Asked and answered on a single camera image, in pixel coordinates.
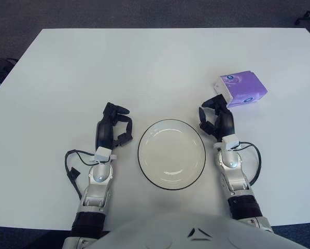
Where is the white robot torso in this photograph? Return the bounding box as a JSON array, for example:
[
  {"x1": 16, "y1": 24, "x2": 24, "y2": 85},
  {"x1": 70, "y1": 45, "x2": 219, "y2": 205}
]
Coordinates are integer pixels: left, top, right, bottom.
[{"x1": 91, "y1": 209, "x2": 310, "y2": 249}]

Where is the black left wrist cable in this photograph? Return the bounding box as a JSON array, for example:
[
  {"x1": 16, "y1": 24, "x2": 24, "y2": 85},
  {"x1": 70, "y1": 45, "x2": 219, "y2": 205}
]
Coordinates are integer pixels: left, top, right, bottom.
[{"x1": 64, "y1": 149, "x2": 97, "y2": 200}]

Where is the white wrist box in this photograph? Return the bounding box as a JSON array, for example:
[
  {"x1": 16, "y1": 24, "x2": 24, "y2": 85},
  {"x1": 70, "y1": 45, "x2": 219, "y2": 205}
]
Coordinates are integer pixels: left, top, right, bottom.
[
  {"x1": 94, "y1": 146, "x2": 112, "y2": 162},
  {"x1": 221, "y1": 134, "x2": 241, "y2": 151}
]

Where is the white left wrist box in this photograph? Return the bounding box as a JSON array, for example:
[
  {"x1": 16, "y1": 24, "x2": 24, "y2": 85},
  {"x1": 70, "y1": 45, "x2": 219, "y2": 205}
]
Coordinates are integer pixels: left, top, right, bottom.
[{"x1": 94, "y1": 146, "x2": 112, "y2": 162}]

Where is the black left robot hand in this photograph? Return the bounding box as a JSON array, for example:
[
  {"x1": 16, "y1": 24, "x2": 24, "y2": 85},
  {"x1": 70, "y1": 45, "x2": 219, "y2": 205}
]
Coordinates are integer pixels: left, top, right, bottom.
[{"x1": 94, "y1": 102, "x2": 135, "y2": 150}]

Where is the black office chair base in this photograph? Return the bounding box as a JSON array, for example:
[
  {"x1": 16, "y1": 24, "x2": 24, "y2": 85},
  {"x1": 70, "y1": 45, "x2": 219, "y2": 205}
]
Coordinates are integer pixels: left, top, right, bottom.
[{"x1": 294, "y1": 10, "x2": 310, "y2": 25}]

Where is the white plate black rim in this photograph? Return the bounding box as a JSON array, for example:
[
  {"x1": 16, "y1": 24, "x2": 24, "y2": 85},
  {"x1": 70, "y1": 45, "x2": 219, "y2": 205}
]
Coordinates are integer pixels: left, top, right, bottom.
[{"x1": 137, "y1": 119, "x2": 206, "y2": 192}]

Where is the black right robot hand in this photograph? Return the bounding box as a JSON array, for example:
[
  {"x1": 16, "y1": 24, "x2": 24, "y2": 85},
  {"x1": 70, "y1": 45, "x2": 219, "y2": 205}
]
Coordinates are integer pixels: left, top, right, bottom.
[{"x1": 198, "y1": 94, "x2": 235, "y2": 143}]

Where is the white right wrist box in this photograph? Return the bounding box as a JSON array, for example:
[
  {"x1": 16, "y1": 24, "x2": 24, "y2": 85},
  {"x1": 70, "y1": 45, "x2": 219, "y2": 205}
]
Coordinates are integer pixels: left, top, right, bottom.
[{"x1": 221, "y1": 134, "x2": 241, "y2": 151}]

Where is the purple tissue paper pack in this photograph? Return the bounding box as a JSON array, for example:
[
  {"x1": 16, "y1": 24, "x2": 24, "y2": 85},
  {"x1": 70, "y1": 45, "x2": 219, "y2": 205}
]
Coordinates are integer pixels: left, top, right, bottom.
[{"x1": 213, "y1": 71, "x2": 268, "y2": 108}]

